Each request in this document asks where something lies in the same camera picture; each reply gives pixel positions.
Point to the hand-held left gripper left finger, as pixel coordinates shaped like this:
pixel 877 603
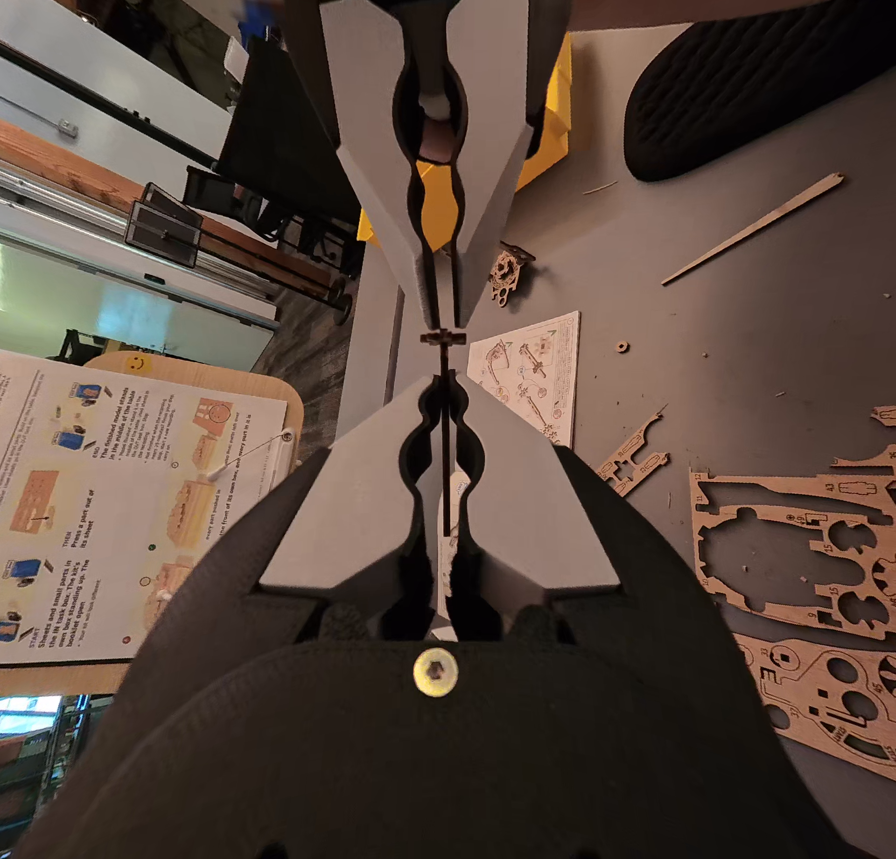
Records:
pixel 336 523

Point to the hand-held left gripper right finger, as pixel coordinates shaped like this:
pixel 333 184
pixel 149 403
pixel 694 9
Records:
pixel 546 523

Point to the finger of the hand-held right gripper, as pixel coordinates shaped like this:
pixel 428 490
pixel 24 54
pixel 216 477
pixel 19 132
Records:
pixel 493 103
pixel 371 117

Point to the assembled wooden sub-model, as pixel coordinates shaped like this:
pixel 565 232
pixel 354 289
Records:
pixel 505 274

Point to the wooden cutout parts sheet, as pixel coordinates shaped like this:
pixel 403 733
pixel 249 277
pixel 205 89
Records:
pixel 791 498
pixel 805 670

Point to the yellow plastic bin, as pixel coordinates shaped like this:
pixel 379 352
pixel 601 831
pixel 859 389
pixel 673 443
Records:
pixel 553 138

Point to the black partition panel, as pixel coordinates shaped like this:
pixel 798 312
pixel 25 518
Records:
pixel 280 124

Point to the flat slotted wooden part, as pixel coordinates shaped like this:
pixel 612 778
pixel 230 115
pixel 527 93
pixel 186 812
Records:
pixel 630 456

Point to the white folding stand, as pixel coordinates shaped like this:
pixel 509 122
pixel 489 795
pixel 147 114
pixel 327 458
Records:
pixel 224 468

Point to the thin wood sliver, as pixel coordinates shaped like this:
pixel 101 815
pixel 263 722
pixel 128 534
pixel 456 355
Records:
pixel 600 188

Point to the printed instruction booklet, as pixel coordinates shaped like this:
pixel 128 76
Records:
pixel 532 383

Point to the printed instruction poster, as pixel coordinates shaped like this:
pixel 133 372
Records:
pixel 140 523

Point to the black oval mesh pad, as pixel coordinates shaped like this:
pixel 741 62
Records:
pixel 756 103

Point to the yellow smiley sticker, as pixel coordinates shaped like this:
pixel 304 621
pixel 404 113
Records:
pixel 139 364

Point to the long thin wooden strip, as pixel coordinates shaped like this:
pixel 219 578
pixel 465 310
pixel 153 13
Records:
pixel 752 229

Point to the small wooden offcut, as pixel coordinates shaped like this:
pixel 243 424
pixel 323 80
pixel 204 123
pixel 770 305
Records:
pixel 885 416

